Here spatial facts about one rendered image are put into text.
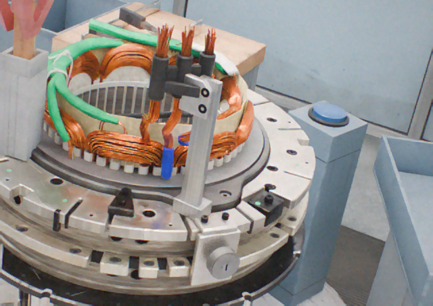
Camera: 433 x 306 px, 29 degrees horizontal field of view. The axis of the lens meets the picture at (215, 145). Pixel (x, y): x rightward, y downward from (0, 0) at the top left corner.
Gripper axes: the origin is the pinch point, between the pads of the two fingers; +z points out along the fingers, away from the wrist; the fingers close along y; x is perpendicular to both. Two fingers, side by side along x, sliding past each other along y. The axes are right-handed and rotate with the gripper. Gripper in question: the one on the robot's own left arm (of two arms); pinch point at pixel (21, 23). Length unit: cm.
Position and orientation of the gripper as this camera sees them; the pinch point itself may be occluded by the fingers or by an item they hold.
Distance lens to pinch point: 67.4
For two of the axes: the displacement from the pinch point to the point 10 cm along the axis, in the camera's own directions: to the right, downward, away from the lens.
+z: -1.7, 8.2, 5.5
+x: 5.1, -4.1, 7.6
